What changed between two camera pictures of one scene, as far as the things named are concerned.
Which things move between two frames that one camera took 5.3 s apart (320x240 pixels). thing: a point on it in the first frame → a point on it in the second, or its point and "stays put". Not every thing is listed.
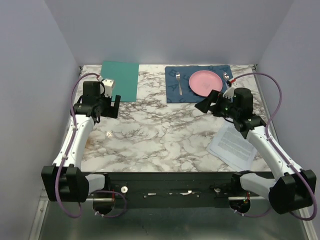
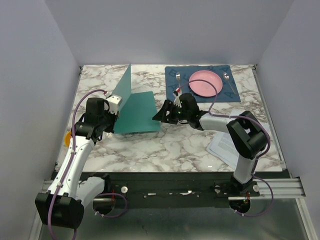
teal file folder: x=125 y=76 → x=138 y=112
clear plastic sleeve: x=231 y=147 stays put
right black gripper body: x=224 y=107 → x=177 y=113
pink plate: x=202 y=82 stays put
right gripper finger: x=205 y=105 → x=164 y=114
